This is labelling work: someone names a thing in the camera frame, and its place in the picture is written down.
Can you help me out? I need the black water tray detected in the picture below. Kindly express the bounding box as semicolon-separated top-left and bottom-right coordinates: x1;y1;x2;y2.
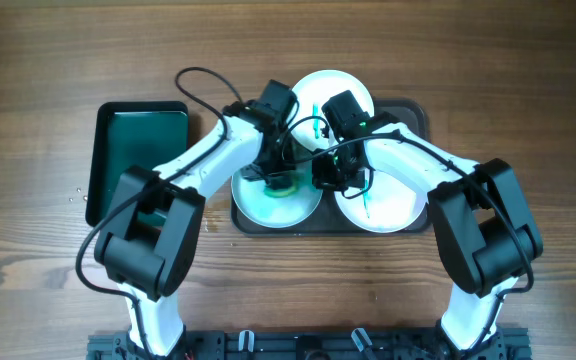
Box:
85;101;189;227

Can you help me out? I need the grey serving tray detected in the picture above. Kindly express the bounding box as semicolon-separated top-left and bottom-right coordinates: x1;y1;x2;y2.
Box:
230;99;428;237

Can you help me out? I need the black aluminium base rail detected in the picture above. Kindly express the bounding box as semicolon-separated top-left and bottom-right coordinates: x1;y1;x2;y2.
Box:
85;328;533;360

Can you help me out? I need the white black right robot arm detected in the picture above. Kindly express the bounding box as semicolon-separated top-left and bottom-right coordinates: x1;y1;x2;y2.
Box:
307;121;543;358

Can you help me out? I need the green yellow sponge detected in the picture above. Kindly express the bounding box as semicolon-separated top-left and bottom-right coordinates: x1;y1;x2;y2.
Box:
264;171;298;198

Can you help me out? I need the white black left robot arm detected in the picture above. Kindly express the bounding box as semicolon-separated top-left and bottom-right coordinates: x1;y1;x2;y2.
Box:
84;115;285;359

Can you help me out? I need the white plate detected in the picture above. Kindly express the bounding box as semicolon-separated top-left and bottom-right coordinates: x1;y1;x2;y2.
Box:
292;70;375;151
231;163;323;228
335;170;426;233

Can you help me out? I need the white plate back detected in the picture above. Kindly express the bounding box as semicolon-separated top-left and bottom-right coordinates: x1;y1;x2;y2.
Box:
292;70;375;151

